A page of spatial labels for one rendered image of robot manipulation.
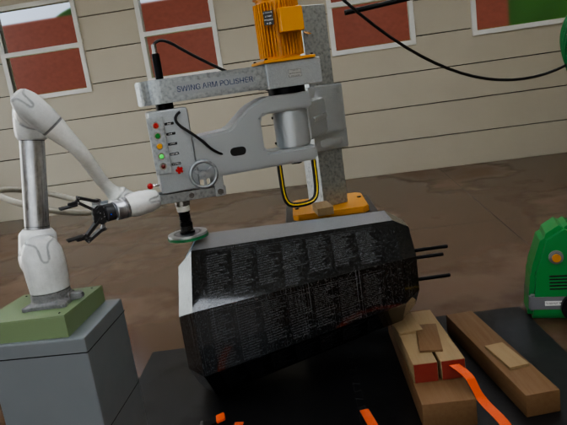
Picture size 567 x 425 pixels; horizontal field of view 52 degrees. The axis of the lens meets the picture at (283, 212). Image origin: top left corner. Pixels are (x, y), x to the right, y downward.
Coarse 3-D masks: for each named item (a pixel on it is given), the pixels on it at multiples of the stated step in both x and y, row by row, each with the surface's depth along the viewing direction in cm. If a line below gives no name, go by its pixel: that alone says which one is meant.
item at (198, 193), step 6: (180, 192) 303; (186, 192) 304; (192, 192) 305; (198, 192) 306; (204, 192) 307; (210, 192) 308; (222, 192) 306; (162, 198) 301; (168, 198) 302; (174, 198) 303; (180, 198) 304; (186, 198) 305; (192, 198) 306; (198, 198) 306; (96, 204) 303; (102, 204) 293; (162, 204) 302
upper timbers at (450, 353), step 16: (416, 320) 319; (432, 320) 316; (400, 336) 303; (416, 336) 300; (448, 336) 296; (416, 352) 284; (432, 352) 288; (448, 352) 280; (416, 368) 273; (432, 368) 273; (448, 368) 274
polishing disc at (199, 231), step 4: (196, 228) 322; (200, 228) 320; (204, 228) 319; (176, 232) 318; (196, 232) 312; (200, 232) 310; (204, 232) 310; (168, 236) 311; (172, 236) 310; (176, 236) 308; (180, 236) 307; (184, 236) 306; (188, 236) 305; (192, 236) 305; (196, 236) 305
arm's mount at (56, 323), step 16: (80, 288) 251; (96, 288) 247; (16, 304) 241; (80, 304) 230; (96, 304) 244; (0, 320) 221; (16, 320) 218; (32, 320) 217; (48, 320) 217; (64, 320) 216; (80, 320) 228; (0, 336) 220; (16, 336) 220; (32, 336) 219; (48, 336) 218; (64, 336) 218
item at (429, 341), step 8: (408, 312) 328; (408, 320) 317; (400, 328) 309; (408, 328) 308; (416, 328) 307; (424, 328) 306; (432, 328) 305; (424, 336) 297; (432, 336) 295; (424, 344) 289; (432, 344) 288; (440, 344) 286
